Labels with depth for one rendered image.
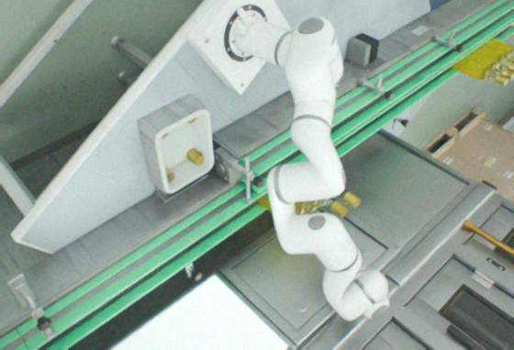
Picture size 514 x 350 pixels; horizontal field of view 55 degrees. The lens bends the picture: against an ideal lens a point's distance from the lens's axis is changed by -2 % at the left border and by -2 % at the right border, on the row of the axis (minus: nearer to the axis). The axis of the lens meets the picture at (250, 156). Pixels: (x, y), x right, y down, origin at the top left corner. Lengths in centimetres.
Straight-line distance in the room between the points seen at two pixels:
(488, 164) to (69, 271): 476
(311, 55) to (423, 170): 100
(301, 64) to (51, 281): 83
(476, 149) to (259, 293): 449
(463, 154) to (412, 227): 390
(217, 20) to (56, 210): 63
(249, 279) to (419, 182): 75
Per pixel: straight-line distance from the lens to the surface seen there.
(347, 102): 173
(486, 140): 592
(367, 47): 185
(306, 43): 110
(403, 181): 191
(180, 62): 135
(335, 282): 118
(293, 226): 108
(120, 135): 135
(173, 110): 136
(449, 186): 194
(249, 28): 133
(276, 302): 148
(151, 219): 146
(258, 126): 157
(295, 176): 105
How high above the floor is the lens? 173
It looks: 34 degrees down
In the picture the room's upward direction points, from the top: 126 degrees clockwise
